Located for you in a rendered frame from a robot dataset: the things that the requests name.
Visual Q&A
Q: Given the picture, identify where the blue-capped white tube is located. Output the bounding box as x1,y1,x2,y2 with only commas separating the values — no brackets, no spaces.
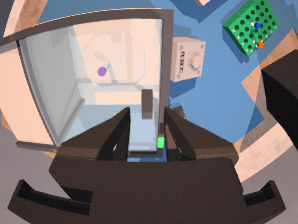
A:
250,22,261,29

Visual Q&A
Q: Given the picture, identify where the cream block with round holes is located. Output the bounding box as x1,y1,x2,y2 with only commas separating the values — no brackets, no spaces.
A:
193,0,210,6

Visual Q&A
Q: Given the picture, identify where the green tube rack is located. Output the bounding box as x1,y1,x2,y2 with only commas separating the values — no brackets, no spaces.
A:
222,0,280,56

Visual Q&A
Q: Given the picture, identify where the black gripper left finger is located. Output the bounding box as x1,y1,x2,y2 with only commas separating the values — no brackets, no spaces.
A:
55,107,131,161

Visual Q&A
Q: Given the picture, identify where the blue bench mat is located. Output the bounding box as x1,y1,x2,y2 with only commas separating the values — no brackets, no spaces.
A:
37,0,298,144

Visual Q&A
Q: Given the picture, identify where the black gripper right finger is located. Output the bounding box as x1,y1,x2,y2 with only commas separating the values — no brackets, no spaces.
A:
163,107,239,166

